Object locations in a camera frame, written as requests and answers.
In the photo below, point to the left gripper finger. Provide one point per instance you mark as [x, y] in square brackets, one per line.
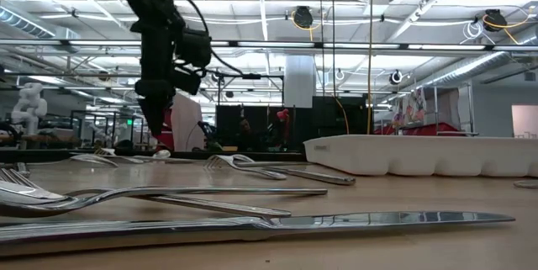
[151, 110]
[166, 106]

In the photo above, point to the silver fork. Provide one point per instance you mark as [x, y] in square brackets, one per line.
[103, 152]
[273, 174]
[218, 207]

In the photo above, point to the white and red panel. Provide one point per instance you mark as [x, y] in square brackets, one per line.
[187, 123]

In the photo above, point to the silver spoon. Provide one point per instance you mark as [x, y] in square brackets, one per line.
[210, 191]
[163, 153]
[246, 158]
[527, 184]
[94, 160]

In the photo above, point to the person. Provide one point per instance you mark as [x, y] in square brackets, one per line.
[245, 127]

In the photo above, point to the white robot figure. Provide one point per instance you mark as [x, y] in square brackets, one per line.
[29, 106]

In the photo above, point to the white square column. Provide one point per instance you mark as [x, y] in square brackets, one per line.
[299, 81]

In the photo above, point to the colourful posters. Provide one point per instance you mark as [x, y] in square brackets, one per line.
[414, 108]

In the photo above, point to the white cutlery tray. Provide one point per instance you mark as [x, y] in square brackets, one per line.
[420, 154]

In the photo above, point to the red storage bins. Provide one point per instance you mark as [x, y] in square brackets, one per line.
[437, 129]

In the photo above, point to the metal shelf rack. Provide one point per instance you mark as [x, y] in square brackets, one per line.
[447, 102]

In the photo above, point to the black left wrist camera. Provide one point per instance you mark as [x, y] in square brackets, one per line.
[195, 47]

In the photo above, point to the black framed enclosure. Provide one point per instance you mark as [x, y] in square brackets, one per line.
[105, 111]

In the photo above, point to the black metal stand frame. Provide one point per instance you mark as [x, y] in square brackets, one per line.
[251, 76]

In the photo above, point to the black aluminium rig frame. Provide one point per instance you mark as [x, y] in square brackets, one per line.
[290, 155]

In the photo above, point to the silver ventilation duct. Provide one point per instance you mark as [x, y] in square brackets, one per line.
[21, 22]
[475, 66]

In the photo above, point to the black partition wall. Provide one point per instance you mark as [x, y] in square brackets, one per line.
[319, 123]

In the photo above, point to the black rail with light strips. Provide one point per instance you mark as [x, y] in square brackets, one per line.
[336, 45]

